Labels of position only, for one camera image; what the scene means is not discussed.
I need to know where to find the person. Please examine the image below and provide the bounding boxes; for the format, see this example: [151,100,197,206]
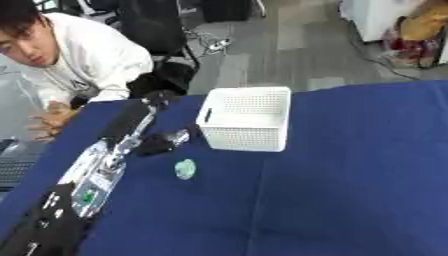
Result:
[0,0,156,141]

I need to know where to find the black box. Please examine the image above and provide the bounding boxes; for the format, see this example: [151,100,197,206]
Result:
[199,0,254,23]

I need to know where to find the light green round object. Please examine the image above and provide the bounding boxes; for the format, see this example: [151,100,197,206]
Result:
[173,158,200,181]

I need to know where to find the person's hand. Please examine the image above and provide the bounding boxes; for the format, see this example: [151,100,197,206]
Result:
[24,100,81,141]

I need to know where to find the red bag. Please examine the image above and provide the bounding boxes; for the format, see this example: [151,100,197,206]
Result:
[381,16,448,70]

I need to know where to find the white perforated plastic basket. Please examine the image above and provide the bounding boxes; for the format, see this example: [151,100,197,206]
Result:
[194,86,294,153]

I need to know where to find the white power strip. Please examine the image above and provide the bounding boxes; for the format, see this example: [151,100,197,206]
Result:
[204,37,235,53]

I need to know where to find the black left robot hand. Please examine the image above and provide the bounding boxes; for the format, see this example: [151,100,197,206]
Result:
[99,89,193,157]

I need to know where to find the black floor cable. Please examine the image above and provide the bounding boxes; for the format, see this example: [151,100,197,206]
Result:
[344,19,424,81]

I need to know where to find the white cabinet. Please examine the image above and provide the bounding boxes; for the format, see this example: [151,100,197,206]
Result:
[337,0,431,43]

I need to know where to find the black keyboard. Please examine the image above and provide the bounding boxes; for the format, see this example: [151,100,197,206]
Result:
[0,157,39,192]

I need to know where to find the black office chair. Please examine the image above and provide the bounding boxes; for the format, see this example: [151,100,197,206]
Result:
[113,0,203,98]

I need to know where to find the yellow bag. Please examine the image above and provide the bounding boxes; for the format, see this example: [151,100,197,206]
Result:
[399,0,448,42]

